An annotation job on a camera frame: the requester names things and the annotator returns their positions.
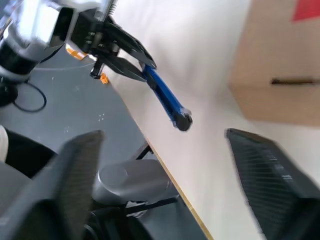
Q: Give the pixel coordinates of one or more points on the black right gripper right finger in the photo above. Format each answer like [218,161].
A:
[277,185]

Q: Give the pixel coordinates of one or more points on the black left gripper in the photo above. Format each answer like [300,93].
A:
[86,27]

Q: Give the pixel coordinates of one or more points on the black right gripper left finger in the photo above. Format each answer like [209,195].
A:
[57,190]

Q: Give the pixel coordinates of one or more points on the blue box cutter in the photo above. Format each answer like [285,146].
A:
[165,92]

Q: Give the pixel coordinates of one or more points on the brown cardboard box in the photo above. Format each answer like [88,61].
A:
[275,50]

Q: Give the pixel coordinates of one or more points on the red tape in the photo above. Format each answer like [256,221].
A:
[307,10]

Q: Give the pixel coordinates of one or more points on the small orange object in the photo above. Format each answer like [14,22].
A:
[104,78]

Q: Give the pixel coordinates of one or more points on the orange white object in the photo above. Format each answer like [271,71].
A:
[75,53]

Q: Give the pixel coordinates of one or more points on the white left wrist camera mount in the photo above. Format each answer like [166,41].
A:
[75,3]

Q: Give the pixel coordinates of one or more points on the black table frame bracket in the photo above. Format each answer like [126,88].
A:
[143,151]

